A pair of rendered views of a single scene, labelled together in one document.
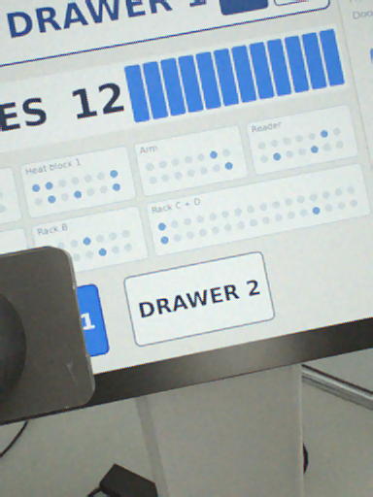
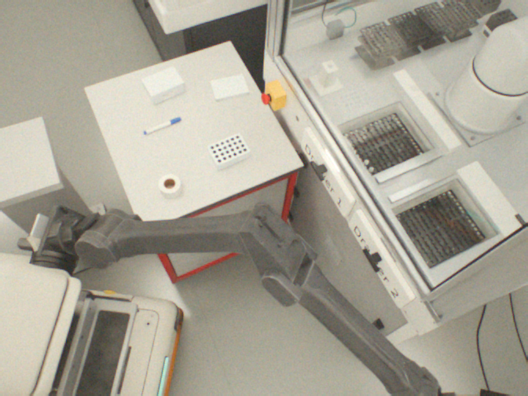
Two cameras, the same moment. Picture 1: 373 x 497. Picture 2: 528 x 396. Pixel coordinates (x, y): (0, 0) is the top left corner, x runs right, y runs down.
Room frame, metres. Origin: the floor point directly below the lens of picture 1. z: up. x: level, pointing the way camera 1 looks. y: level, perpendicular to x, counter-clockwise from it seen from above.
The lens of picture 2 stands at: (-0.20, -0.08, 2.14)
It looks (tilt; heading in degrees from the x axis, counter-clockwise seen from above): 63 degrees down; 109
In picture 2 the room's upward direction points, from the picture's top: 8 degrees clockwise
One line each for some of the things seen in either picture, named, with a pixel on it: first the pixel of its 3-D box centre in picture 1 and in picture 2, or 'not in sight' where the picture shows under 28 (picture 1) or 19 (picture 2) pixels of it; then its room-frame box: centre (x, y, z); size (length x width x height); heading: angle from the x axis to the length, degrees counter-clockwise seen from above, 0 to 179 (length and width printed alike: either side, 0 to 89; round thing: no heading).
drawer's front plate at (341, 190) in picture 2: not in sight; (326, 171); (-0.30, 0.66, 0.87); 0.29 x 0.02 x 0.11; 143
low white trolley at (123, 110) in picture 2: not in sight; (199, 176); (-0.81, 0.66, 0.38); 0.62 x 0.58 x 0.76; 143
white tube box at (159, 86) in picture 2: not in sight; (163, 85); (-0.97, 0.75, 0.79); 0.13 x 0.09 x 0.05; 58
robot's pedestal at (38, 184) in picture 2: not in sight; (49, 208); (-1.26, 0.25, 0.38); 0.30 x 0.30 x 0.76; 50
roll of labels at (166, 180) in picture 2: not in sight; (170, 186); (-0.73, 0.42, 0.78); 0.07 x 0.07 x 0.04
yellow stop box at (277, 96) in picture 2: not in sight; (275, 95); (-0.57, 0.84, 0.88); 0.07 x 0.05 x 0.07; 143
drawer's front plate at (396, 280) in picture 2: not in sight; (379, 258); (-0.05, 0.47, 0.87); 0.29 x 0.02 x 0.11; 143
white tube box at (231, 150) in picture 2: not in sight; (229, 152); (-0.63, 0.62, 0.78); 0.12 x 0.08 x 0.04; 55
